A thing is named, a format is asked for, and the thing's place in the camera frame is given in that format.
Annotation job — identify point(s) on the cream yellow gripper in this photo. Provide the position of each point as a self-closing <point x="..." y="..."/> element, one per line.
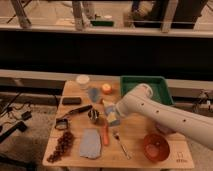
<point x="111" y="117"/>

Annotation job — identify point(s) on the blue sponge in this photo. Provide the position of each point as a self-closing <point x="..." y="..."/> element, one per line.
<point x="110" y="108"/>

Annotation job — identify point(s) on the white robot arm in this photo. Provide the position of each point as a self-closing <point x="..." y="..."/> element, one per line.
<point x="139" y="100"/>

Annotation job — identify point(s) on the small metal cup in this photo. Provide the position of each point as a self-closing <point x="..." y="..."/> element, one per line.
<point x="93" y="115"/>

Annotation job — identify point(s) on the orange carrot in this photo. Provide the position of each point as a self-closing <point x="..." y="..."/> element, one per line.
<point x="105" y="132"/>

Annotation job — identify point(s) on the metal fork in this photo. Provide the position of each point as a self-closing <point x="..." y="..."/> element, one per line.
<point x="117" y="137"/>

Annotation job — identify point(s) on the orange apple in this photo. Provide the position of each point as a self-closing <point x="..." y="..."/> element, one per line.
<point x="106" y="88"/>

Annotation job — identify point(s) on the wooden folding table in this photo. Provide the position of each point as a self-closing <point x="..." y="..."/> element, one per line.
<point x="132" y="130"/>

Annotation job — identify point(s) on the small blue grey object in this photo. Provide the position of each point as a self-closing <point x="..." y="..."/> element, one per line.
<point x="94" y="94"/>

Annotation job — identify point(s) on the blue grey cloth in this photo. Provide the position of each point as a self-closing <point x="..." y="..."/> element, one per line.
<point x="90" y="145"/>

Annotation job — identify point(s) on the black rectangular block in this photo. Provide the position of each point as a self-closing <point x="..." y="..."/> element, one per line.
<point x="71" y="101"/>

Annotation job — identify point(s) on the red orange bowl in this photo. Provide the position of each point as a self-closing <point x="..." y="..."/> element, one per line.
<point x="155" y="147"/>

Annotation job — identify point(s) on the green plastic tray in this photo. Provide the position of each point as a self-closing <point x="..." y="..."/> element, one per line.
<point x="158" y="84"/>

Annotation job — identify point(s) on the bunch of dark grapes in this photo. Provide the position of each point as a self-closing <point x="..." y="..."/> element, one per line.
<point x="64" y="143"/>

